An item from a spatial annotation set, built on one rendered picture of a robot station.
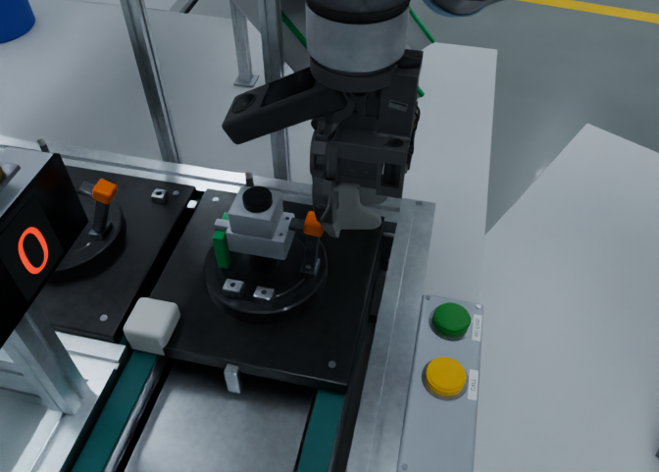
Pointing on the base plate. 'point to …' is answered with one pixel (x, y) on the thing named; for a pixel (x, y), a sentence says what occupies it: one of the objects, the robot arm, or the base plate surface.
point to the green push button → (451, 320)
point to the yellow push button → (445, 376)
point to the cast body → (258, 224)
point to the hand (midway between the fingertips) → (329, 224)
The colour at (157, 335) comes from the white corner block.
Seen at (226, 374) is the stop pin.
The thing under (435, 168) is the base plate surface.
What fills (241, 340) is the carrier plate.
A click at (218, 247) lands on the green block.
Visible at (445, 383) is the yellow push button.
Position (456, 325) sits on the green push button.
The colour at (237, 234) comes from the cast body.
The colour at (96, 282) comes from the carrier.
